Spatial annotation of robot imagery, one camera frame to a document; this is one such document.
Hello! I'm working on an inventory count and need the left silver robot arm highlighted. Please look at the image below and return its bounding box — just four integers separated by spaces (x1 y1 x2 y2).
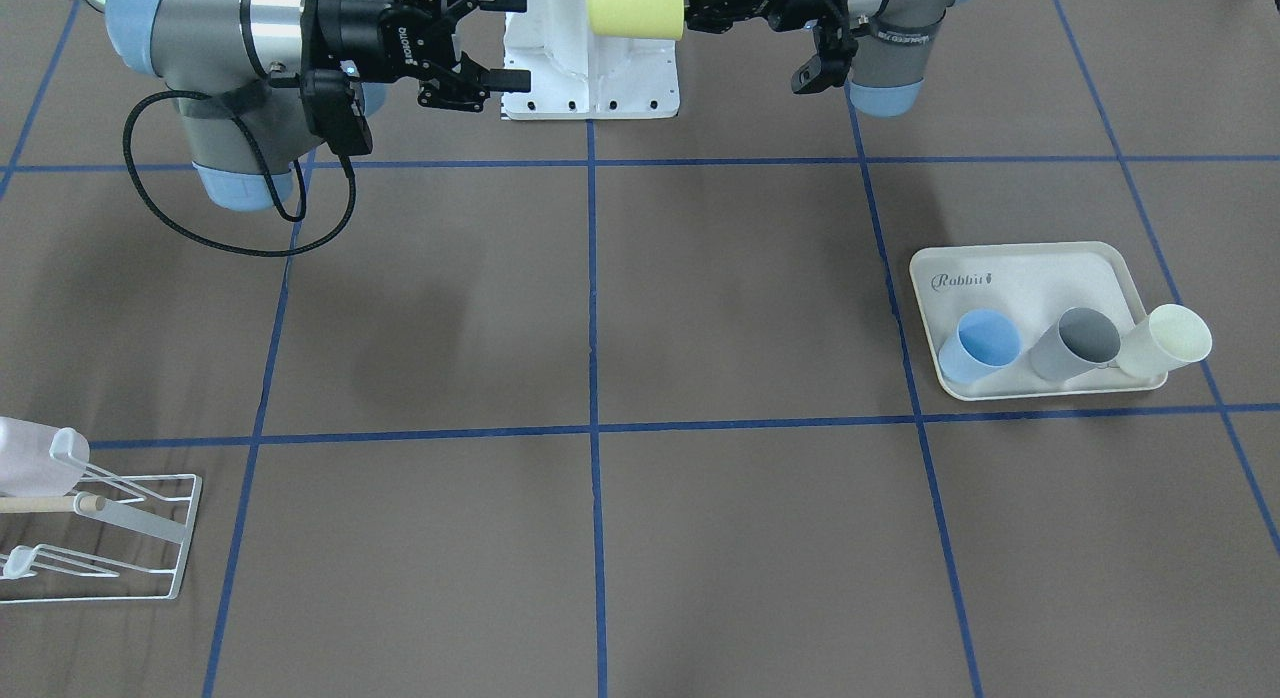
685 0 969 118

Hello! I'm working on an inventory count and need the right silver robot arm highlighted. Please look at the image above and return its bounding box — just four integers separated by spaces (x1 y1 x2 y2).
65 0 531 211

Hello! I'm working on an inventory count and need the cream plastic cup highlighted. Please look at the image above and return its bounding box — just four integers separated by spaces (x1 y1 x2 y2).
1115 304 1213 380

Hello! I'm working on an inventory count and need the pink plastic cup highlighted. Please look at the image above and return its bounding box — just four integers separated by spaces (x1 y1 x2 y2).
1 418 84 497

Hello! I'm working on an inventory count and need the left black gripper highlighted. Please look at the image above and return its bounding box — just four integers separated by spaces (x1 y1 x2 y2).
684 0 851 37

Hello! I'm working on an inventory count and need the black camera cable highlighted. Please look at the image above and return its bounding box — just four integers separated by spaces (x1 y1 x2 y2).
122 88 358 259

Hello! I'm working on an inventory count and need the yellow plastic cup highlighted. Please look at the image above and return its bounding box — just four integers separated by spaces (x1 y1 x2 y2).
586 0 685 41

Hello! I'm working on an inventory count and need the grey plastic cup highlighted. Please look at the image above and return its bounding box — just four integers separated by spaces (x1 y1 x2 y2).
1027 307 1123 383

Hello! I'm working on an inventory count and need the white wire cup rack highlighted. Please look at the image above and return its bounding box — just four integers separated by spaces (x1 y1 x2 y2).
3 426 204 606

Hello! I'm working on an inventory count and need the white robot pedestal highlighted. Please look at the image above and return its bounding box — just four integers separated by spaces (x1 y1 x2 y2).
500 0 681 120

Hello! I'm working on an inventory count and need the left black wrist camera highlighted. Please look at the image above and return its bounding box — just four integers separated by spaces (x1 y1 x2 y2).
790 22 858 95

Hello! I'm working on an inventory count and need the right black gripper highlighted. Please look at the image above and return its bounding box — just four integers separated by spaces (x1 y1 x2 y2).
305 0 532 113

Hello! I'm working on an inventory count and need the cream plastic tray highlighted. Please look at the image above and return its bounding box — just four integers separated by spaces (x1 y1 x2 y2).
909 241 1167 402

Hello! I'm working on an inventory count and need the blue plastic cup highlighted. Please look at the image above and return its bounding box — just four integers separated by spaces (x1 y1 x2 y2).
938 309 1023 384

